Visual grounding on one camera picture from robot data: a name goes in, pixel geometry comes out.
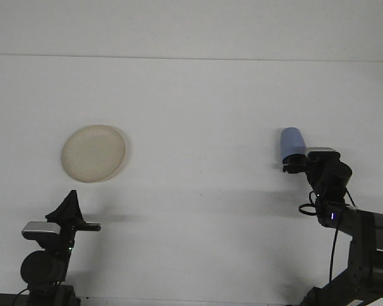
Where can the pale blue cup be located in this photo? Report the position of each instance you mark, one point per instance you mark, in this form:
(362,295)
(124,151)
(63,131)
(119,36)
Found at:
(292,141)

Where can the pale round plate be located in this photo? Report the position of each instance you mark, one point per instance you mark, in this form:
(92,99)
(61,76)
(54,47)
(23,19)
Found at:
(94,153)

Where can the dark robot platform edge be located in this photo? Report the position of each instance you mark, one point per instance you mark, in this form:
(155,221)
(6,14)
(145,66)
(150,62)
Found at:
(0,299)

